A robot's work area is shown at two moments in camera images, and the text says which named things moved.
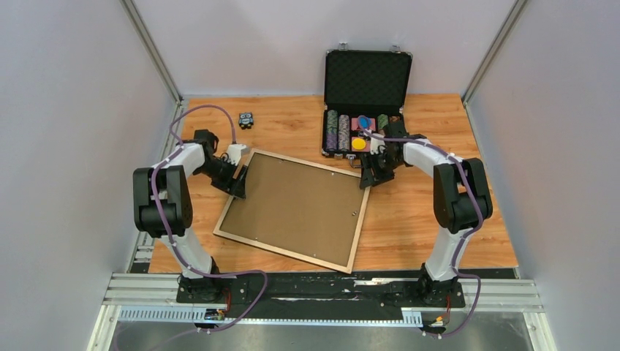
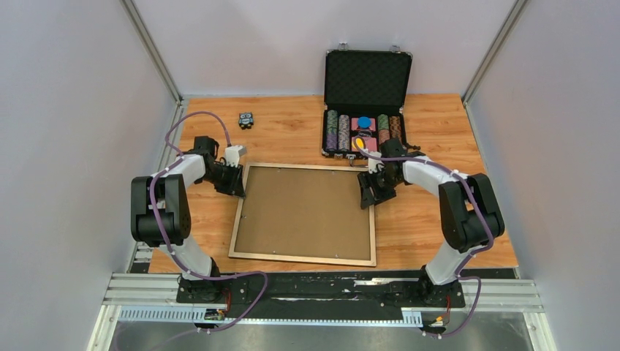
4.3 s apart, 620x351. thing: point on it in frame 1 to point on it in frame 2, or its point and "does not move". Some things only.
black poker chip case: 365,91 does not move
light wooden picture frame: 334,175 to 372,262
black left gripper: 239,187 does not move
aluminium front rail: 153,299 does not move
